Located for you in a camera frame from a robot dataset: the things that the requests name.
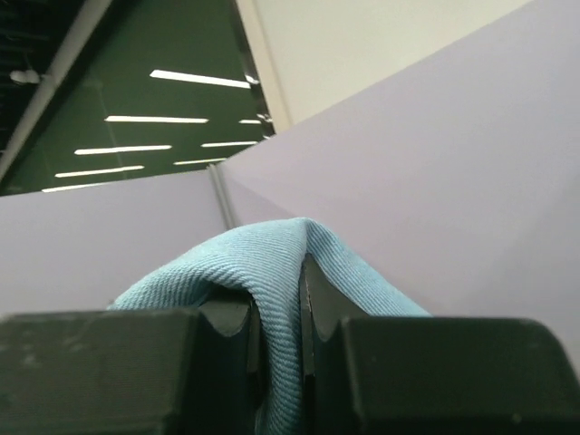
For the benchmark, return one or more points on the aluminium frame post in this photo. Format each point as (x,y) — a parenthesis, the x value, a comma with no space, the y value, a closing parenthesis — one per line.
(223,199)

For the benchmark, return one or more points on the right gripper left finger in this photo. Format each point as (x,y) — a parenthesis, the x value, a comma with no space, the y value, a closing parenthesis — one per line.
(177,371)

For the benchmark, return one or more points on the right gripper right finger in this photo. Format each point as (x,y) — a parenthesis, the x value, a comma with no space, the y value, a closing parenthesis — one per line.
(366,374)

